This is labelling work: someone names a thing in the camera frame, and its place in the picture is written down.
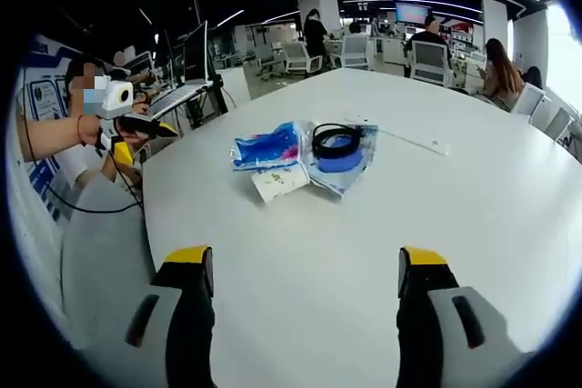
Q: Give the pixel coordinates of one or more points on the lit wall screen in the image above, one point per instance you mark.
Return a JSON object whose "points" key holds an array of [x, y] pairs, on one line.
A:
{"points": [[413, 13]]}

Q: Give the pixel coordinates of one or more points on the dark monitor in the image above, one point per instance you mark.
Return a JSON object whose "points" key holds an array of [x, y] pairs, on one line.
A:
{"points": [[195, 54]]}

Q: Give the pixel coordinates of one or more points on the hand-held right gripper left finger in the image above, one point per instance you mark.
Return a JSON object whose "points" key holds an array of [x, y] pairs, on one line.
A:
{"points": [[193, 315]]}

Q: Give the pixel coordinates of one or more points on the white power strip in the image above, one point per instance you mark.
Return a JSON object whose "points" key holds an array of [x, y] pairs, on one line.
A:
{"points": [[409, 136]]}

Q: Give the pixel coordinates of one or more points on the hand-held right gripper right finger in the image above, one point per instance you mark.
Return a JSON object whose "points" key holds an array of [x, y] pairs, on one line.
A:
{"points": [[420, 315]]}

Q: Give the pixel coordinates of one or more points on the plastic bag with blue roll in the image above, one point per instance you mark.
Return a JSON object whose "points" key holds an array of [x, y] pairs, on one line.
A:
{"points": [[338, 170]]}

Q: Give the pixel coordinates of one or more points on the white table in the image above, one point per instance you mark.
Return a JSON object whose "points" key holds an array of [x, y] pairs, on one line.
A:
{"points": [[318, 224]]}

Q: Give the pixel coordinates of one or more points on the blue tissue pack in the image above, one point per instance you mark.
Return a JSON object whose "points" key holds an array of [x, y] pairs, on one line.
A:
{"points": [[266, 147]]}

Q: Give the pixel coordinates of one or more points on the silver laptop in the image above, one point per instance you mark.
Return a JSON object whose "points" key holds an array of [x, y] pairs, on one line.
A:
{"points": [[175, 97]]}

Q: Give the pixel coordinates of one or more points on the blue wall poster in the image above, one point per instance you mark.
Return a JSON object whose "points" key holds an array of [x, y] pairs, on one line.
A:
{"points": [[43, 97]]}

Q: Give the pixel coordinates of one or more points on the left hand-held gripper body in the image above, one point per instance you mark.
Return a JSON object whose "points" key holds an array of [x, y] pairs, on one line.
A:
{"points": [[111, 104]]}

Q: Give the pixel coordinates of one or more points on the white printed paper cup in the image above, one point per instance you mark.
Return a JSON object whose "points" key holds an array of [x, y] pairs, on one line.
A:
{"points": [[279, 184]]}

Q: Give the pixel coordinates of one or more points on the red wristband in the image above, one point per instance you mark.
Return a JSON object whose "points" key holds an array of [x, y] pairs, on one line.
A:
{"points": [[80, 130]]}

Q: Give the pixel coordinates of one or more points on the white office chair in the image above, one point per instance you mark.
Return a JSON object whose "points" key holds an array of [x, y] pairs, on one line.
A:
{"points": [[558, 123], [298, 55], [354, 52], [527, 99], [431, 63]]}

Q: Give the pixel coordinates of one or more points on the person's left hand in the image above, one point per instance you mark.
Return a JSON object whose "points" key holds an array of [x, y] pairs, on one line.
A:
{"points": [[90, 130]]}

